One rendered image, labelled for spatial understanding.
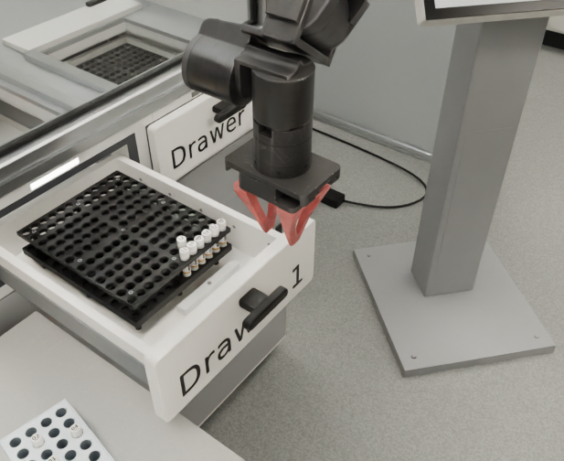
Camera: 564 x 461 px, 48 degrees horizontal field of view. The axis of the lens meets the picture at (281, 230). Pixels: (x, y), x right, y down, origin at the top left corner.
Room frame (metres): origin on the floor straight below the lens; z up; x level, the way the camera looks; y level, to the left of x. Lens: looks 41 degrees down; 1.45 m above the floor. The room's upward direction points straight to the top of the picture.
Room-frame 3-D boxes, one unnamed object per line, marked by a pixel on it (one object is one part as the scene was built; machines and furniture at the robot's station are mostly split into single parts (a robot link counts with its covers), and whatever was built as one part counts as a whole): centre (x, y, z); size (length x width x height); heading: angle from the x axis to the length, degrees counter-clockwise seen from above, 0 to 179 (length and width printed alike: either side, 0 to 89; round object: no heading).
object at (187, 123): (0.96, 0.12, 0.87); 0.29 x 0.02 x 0.11; 143
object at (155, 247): (0.64, 0.21, 0.87); 0.22 x 0.18 x 0.06; 53
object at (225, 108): (0.95, 0.10, 0.91); 0.07 x 0.04 x 0.01; 143
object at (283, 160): (0.53, 0.00, 1.11); 0.10 x 0.07 x 0.07; 52
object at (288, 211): (0.52, 0.00, 1.03); 0.07 x 0.07 x 0.09; 52
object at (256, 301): (0.50, 0.03, 0.91); 0.07 x 0.04 x 0.01; 143
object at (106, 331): (0.65, 0.22, 0.86); 0.40 x 0.26 x 0.06; 53
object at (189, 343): (0.52, 0.05, 0.87); 0.29 x 0.02 x 0.11; 143
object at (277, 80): (0.53, 0.00, 1.17); 0.07 x 0.06 x 0.07; 56
